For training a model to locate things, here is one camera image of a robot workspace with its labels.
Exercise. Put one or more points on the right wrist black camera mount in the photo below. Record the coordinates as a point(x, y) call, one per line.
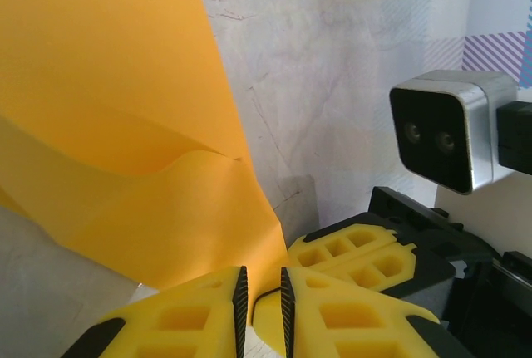
point(517, 138)

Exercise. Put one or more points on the orange paper sheet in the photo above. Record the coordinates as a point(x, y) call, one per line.
point(104, 84)

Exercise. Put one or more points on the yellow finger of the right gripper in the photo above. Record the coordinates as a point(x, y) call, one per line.
point(374, 229)
point(409, 250)

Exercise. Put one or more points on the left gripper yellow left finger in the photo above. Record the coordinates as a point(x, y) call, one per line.
point(224, 312)

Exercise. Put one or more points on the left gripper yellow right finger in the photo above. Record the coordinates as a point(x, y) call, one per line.
point(303, 333)

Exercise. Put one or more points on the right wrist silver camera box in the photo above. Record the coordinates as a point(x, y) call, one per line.
point(432, 138)

